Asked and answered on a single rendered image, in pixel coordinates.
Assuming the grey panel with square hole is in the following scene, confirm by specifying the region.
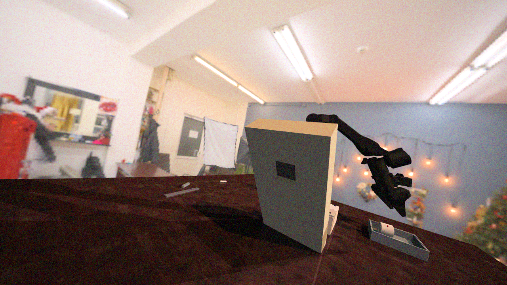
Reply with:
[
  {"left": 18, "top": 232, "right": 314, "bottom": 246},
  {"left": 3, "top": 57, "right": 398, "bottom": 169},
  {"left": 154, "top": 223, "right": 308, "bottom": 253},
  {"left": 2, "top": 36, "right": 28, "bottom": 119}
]
[{"left": 244, "top": 118, "right": 338, "bottom": 253}]

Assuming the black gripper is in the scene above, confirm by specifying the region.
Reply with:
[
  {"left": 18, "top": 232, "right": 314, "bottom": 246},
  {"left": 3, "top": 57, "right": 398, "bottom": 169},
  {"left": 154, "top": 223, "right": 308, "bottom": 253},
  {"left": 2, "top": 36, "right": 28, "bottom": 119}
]
[{"left": 371, "top": 170, "right": 411, "bottom": 217}]

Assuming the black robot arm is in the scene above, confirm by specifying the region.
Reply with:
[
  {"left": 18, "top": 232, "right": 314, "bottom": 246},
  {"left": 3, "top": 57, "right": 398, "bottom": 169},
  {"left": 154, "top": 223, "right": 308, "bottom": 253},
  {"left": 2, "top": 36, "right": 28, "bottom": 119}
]
[{"left": 306, "top": 114, "right": 412, "bottom": 187}]

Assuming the tan cylinder with white slotted end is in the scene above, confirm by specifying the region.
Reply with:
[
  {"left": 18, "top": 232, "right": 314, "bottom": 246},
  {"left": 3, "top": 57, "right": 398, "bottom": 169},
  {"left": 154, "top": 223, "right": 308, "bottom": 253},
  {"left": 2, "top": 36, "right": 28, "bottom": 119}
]
[{"left": 377, "top": 222, "right": 395, "bottom": 238}]

